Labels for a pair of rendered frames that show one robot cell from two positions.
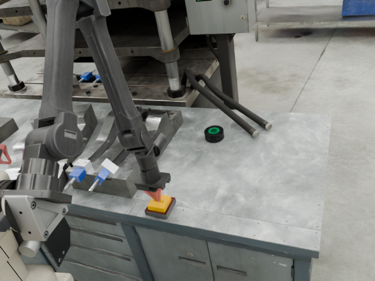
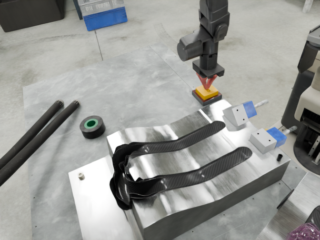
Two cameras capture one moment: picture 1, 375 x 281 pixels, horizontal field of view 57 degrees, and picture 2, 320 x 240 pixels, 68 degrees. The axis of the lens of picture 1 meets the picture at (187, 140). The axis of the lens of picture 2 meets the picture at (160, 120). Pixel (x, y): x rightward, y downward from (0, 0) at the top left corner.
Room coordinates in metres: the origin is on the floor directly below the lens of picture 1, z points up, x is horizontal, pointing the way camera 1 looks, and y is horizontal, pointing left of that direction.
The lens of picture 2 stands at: (1.44, 0.46, 1.38)
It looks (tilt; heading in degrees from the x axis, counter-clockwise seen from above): 45 degrees down; 224
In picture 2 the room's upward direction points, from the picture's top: 9 degrees counter-clockwise
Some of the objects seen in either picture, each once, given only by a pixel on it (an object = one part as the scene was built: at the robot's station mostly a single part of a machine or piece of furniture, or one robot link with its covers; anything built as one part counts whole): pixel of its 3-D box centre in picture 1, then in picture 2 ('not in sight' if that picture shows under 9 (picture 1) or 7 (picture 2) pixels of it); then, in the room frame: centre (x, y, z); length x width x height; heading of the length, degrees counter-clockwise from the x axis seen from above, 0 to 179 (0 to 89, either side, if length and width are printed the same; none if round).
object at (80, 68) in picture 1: (115, 58); not in sight; (2.15, 0.35, 0.87); 0.50 x 0.27 x 0.17; 153
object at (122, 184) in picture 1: (129, 139); (172, 168); (1.19, 0.23, 0.87); 0.50 x 0.26 x 0.14; 153
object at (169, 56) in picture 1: (114, 41); not in sight; (2.24, 0.34, 0.96); 1.29 x 0.83 x 0.18; 63
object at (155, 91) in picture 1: (120, 69); not in sight; (2.25, 0.36, 0.76); 1.30 x 0.84 x 0.07; 63
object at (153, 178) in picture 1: (150, 173); (208, 60); (0.83, 0.13, 0.96); 0.10 x 0.07 x 0.07; 62
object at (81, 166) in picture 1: (76, 177); (276, 136); (0.98, 0.41, 0.89); 0.13 x 0.05 x 0.05; 152
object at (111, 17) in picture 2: not in sight; (104, 14); (-0.79, -2.46, 0.11); 0.61 x 0.41 x 0.22; 145
